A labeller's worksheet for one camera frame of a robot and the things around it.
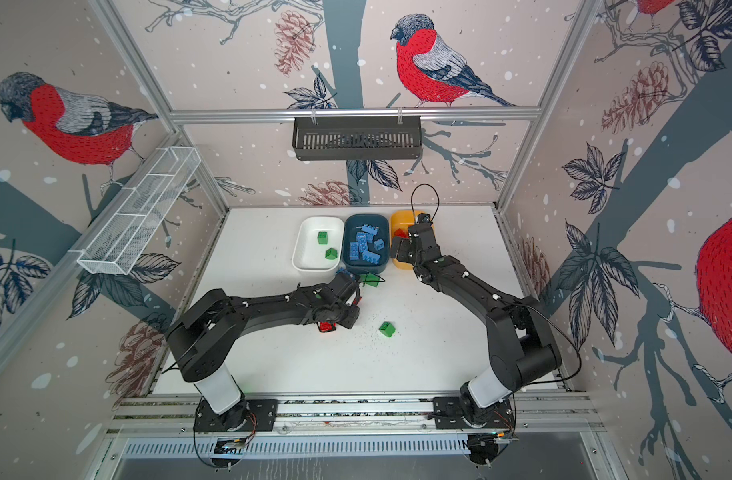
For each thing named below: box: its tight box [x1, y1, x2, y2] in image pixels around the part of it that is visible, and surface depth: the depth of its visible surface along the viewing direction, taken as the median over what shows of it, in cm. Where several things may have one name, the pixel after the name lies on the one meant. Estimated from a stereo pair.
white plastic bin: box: [291, 216, 345, 273], surface depth 109 cm
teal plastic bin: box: [342, 214, 390, 274], surface depth 109 cm
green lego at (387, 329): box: [378, 321, 396, 338], surface depth 89 cm
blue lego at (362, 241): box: [356, 231, 369, 253], surface depth 109 cm
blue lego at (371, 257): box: [362, 250, 381, 265], surface depth 106 cm
